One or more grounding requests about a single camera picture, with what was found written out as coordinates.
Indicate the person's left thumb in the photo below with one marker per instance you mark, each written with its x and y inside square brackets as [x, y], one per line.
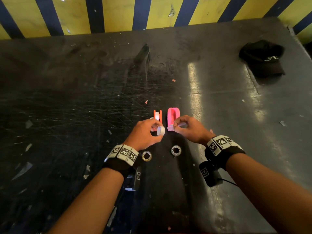
[156, 139]

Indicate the black baseball cap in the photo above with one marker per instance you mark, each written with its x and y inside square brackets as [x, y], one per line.
[264, 58]

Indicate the black marker-tagged wristband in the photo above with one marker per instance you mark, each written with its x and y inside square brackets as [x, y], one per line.
[123, 157]
[223, 149]

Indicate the white tape roll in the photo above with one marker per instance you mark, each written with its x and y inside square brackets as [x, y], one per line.
[161, 130]

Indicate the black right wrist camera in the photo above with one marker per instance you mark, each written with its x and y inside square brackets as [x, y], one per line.
[209, 173]

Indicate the person's right hand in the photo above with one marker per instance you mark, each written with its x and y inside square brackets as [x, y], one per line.
[195, 130]

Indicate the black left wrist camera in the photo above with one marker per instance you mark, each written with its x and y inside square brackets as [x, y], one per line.
[135, 179]

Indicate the white paper scrap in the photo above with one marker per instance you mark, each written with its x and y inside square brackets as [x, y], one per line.
[282, 123]

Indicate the black marker-tagged left wristband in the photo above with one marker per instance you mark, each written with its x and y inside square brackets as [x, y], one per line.
[123, 157]

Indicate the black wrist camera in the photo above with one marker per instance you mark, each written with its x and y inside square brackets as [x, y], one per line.
[209, 173]
[135, 179]

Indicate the person's left hand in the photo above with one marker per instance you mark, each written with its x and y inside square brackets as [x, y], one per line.
[140, 135]

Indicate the orange tape dispenser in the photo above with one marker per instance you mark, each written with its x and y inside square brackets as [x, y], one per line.
[158, 116]

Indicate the clear tape strip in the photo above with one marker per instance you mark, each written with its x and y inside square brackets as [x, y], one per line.
[182, 125]

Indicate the pink tape dispenser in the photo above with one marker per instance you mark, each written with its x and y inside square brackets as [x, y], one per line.
[173, 116]

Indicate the clear tape roll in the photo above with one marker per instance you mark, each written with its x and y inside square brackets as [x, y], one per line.
[176, 150]
[146, 156]

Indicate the person's right forearm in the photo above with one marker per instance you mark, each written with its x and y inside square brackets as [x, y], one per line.
[268, 190]

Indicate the black marker-tagged right wristband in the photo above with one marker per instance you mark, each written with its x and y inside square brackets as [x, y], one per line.
[223, 149]

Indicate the person's right thumb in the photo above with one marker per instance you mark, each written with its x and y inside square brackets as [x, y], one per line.
[180, 131]

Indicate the person's left forearm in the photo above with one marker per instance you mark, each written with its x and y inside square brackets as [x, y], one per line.
[93, 199]

